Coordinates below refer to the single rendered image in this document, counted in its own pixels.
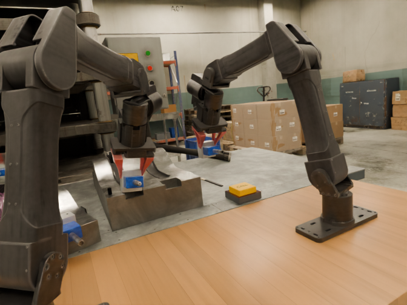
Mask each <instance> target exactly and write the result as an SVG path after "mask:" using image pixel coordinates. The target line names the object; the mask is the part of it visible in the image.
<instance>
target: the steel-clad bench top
mask: <svg viewBox="0 0 407 305"><path fill-rule="evenodd" d="M230 152H231V160H230V162H229V161H224V160H217V159H210V158H206V159H201V158H196V159H190V160H184V161H181V162H175V163H174V165H175V166H176V167H177V168H180V169H183V170H185V171H189V172H192V173H193V174H196V175H198V176H200V178H204V179H207V180H210V181H212V182H216V183H218V184H221V185H223V186H222V187H221V186H217V185H215V184H212V183H210V182H207V181H204V180H201V187H202V198H203V206H201V207H198V208H194V209H190V210H187V211H184V212H180V213H177V214H173V215H169V216H166V217H162V218H159V219H155V220H152V221H148V222H145V223H141V224H138V225H134V226H130V227H127V228H123V229H120V230H117V231H112V230H111V227H110V224H109V222H108V219H107V216H106V214H105V211H104V209H103V207H102V203H101V201H100V199H99V196H98V193H97V191H96V188H95V186H94V180H93V179H91V180H85V181H81V182H76V183H70V184H66V185H61V186H58V188H61V187H63V188H65V189H66V190H67V191H68V192H69V193H70V195H71V196H72V198H73V200H74V201H75V203H76V204H77V206H78V207H79V208H80V209H81V206H82V207H84V208H85V209H86V211H87V214H89V215H90V216H92V217H94V218H95V219H97V220H98V225H99V231H100V235H101V241H100V242H98V243H95V244H93V245H91V246H88V247H86V248H83V249H81V250H79V251H77V252H74V253H72V254H70V255H68V259H69V258H73V257H76V256H79V255H82V254H86V253H89V252H93V251H96V250H99V249H102V248H106V247H109V246H112V245H115V244H119V243H122V242H125V241H128V240H132V239H135V238H139V237H142V236H145V235H148V234H152V233H155V232H159V231H163V230H165V229H168V228H172V227H175V226H179V225H182V224H185V223H189V222H191V221H195V220H198V219H201V218H205V217H209V216H211V215H215V214H218V213H221V212H225V211H229V210H231V209H235V208H238V207H241V206H245V205H249V204H251V203H255V202H258V201H261V200H265V199H268V198H271V197H275V196H277V195H281V194H284V193H287V192H291V191H295V190H297V189H301V188H305V187H307V186H311V185H312V184H311V183H310V181H309V179H308V176H307V173H306V168H305V164H304V162H307V161H308V159H307V157H302V156H296V155H292V154H286V153H282V152H276V151H270V150H266V149H260V148H253V147H251V148H245V149H239V150H235V151H230ZM347 166H348V174H352V173H355V172H359V171H362V170H365V169H366V168H360V167H356V166H350V165H347ZM243 182H246V183H249V184H251V185H254V186H256V189H257V190H258V191H261V195H262V198H259V199H257V200H253V201H250V202H246V203H242V204H240V205H239V204H238V203H236V202H234V201H232V200H230V199H228V198H226V197H225V191H227V190H229V186H231V185H236V184H239V183H243Z"/></svg>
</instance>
